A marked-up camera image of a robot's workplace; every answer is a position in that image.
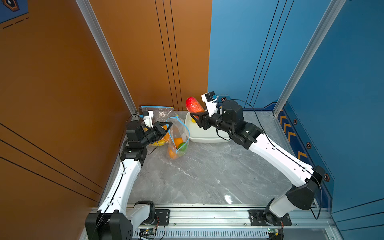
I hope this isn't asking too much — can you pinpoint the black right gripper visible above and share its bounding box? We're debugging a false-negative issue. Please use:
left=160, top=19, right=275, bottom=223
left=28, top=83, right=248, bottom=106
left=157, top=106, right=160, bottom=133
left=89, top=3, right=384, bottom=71
left=191, top=106, right=235, bottom=135

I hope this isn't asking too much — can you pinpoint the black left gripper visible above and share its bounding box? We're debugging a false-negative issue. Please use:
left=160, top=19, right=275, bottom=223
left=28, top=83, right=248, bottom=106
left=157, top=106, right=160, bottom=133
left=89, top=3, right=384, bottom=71
left=139, top=121, right=171, bottom=149

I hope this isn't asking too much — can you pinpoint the clear zip-top bag blue zipper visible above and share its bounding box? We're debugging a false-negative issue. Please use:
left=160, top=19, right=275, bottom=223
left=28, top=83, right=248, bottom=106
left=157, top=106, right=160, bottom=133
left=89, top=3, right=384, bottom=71
left=127, top=106, right=169, bottom=152

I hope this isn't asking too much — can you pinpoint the spare clear zip-top bag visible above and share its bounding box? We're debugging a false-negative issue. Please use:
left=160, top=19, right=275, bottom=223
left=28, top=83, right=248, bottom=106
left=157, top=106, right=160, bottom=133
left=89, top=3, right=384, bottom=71
left=167, top=116, right=190, bottom=160

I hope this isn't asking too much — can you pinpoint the red apple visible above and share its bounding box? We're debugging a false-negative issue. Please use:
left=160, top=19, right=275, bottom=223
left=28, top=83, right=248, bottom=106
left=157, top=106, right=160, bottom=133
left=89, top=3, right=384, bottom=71
left=185, top=97, right=205, bottom=113

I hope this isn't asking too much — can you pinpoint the green yellow mango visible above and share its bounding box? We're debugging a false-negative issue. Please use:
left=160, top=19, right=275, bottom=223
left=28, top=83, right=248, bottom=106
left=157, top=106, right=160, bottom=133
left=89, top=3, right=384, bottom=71
left=178, top=142, right=188, bottom=152

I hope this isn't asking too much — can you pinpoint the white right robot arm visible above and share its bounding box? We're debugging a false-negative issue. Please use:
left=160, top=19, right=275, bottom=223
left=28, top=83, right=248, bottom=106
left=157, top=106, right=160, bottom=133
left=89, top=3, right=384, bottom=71
left=188, top=100, right=325, bottom=226

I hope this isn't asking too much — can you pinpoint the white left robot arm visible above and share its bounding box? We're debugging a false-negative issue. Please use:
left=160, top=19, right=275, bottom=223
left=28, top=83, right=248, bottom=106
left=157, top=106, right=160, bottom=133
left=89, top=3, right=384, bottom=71
left=85, top=120, right=173, bottom=240

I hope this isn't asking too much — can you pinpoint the white fruit bowl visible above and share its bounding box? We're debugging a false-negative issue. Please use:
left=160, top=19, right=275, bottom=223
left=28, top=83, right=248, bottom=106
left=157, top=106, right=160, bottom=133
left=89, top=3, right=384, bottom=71
left=185, top=112, right=230, bottom=143

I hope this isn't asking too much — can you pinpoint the green circuit board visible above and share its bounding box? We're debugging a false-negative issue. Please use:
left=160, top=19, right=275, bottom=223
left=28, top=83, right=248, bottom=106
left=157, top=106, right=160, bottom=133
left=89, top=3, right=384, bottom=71
left=139, top=228, right=157, bottom=238

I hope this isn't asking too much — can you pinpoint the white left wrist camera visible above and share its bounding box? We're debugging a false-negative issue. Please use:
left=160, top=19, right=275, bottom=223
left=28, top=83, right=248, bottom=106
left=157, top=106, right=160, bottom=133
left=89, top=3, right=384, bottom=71
left=143, top=111, right=154, bottom=128

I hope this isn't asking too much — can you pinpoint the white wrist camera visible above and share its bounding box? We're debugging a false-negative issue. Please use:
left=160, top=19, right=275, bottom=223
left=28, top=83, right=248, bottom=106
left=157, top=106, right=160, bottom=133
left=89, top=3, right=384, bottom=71
left=143, top=111, right=154, bottom=128
left=202, top=91, right=218, bottom=117

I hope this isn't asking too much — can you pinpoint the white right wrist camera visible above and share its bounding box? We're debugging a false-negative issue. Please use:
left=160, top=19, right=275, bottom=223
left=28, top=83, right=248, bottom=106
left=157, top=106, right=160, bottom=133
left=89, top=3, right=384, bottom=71
left=202, top=91, right=218, bottom=117

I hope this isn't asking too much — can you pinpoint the aluminium front rail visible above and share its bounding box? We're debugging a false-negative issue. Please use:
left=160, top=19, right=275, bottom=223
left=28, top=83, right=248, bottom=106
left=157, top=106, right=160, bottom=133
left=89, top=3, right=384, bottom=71
left=150, top=205, right=343, bottom=240

